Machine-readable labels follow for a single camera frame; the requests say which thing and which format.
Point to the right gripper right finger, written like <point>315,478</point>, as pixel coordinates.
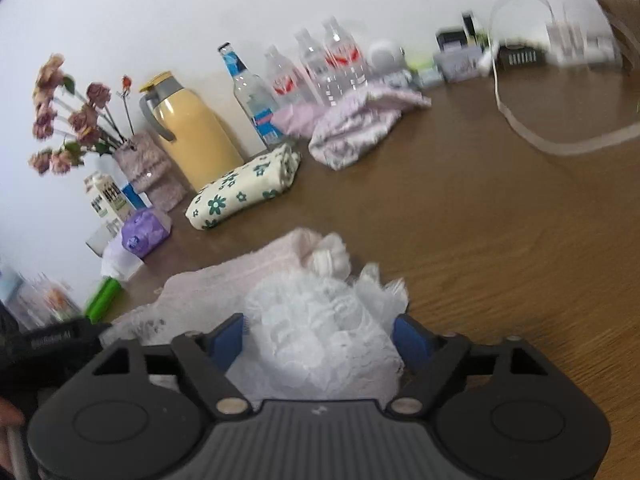
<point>414,343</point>

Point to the fuzzy pink vase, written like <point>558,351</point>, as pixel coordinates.
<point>150,171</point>

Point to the purple tissue pack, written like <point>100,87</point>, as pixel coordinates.
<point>145,230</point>

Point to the green handled tool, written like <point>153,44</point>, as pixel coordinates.
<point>99,304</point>

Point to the white round speaker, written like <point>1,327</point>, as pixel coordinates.
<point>386,56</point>

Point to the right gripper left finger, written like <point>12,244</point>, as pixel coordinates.
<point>225,342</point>

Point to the yellow thermos jug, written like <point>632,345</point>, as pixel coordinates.
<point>189,130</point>

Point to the folded green floral cloth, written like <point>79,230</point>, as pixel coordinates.
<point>263,178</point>

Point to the clear plastic storage bag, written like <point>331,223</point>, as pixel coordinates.
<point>312,337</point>

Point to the blue label glass bottle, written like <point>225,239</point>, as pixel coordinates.
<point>253,96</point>

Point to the black electronic box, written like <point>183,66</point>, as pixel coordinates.
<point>520,55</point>

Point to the dried pink flower bouquet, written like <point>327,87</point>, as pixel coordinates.
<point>81,119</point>

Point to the red label water bottle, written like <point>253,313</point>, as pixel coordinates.
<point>345,53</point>
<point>319,67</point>
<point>285,80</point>

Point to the lilac storage box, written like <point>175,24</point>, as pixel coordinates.
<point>459,65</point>

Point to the crumpled pink patterned garment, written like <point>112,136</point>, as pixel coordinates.
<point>339,135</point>

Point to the white milk carton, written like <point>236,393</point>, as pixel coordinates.
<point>106,198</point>

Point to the person's left hand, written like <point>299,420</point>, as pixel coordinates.
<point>10,417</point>

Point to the pink fluffy garment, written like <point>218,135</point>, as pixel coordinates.
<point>197,301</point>

